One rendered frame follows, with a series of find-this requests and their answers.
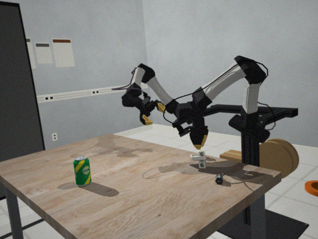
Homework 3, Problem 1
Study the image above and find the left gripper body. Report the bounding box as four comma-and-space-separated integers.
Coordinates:
189, 118, 208, 145

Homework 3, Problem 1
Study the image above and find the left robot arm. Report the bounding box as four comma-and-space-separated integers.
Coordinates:
175, 55, 270, 140

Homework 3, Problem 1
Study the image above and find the green soda can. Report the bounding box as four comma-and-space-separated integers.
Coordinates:
73, 156, 91, 186

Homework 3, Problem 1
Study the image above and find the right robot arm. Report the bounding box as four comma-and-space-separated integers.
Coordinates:
121, 63, 179, 116

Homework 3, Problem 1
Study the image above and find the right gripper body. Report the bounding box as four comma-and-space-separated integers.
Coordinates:
138, 100, 164, 125

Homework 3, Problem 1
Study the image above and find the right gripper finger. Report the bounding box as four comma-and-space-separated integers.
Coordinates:
158, 103, 166, 113
143, 115, 153, 125

